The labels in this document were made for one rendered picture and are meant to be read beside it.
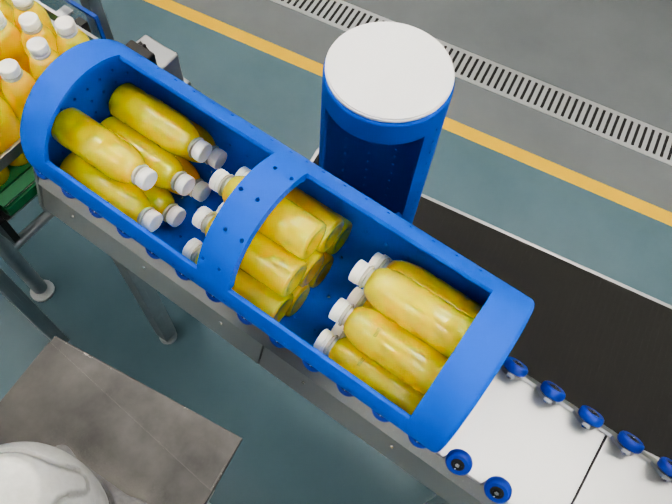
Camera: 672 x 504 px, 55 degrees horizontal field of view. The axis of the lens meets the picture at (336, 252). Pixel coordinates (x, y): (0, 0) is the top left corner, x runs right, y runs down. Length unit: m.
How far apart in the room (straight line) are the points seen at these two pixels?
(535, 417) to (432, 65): 0.75
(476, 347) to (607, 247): 1.71
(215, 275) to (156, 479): 0.33
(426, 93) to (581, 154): 1.47
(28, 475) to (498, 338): 0.61
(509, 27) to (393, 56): 1.73
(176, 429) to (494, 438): 0.55
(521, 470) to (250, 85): 1.99
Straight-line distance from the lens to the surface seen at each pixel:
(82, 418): 1.14
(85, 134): 1.22
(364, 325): 1.00
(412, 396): 1.03
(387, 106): 1.36
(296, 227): 1.01
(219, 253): 1.01
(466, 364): 0.92
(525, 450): 1.23
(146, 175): 1.16
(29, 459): 0.86
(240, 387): 2.16
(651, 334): 2.33
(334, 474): 2.10
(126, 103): 1.26
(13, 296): 1.96
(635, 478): 1.29
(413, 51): 1.47
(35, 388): 1.17
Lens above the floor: 2.07
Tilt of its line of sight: 63 degrees down
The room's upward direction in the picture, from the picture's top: 6 degrees clockwise
